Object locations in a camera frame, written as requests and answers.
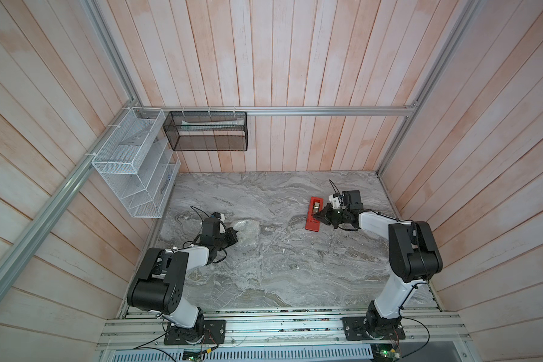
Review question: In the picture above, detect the white wire mesh shelf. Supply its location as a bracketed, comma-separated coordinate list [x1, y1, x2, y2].
[92, 107, 180, 219]

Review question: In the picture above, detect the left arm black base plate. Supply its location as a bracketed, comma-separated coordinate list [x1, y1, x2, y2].
[164, 320, 226, 345]

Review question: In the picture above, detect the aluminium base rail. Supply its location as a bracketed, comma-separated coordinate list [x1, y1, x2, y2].
[96, 307, 471, 350]

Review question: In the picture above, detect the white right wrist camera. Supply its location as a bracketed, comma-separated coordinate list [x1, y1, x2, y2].
[328, 193, 340, 208]

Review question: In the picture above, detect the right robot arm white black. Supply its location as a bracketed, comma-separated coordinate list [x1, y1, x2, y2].
[308, 186, 443, 341]

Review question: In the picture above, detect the black mesh wall basket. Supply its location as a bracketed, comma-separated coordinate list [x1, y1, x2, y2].
[163, 110, 249, 152]

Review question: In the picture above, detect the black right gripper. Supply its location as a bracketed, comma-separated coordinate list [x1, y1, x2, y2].
[312, 204, 349, 229]

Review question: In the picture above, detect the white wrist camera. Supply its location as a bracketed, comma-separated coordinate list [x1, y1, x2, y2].
[211, 212, 226, 222]
[328, 193, 340, 208]

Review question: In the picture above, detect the red tape dispenser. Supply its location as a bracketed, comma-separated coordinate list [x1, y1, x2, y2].
[305, 197, 324, 232]

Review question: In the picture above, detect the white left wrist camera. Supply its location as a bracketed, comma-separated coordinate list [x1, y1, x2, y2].
[211, 212, 226, 222]

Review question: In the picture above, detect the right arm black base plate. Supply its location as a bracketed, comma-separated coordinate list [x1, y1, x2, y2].
[342, 316, 406, 341]

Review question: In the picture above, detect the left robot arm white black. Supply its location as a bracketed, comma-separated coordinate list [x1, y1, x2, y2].
[127, 207, 238, 342]

